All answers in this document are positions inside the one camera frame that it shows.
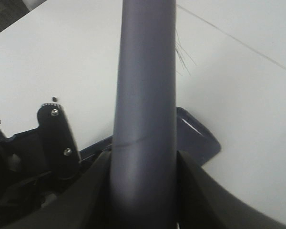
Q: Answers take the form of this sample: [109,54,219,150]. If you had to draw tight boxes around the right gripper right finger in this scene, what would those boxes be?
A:
[177,151,286,229]

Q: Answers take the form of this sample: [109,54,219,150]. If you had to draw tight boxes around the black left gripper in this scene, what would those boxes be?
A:
[0,103,81,229]

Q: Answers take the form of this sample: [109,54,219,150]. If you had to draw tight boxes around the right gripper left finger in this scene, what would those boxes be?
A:
[5,151,111,229]

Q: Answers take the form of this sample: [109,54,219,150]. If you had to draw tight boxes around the grey brush black bristles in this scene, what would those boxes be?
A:
[108,0,183,229]

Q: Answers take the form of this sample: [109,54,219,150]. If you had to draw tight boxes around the grey plastic dustpan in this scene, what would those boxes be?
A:
[2,107,221,166]

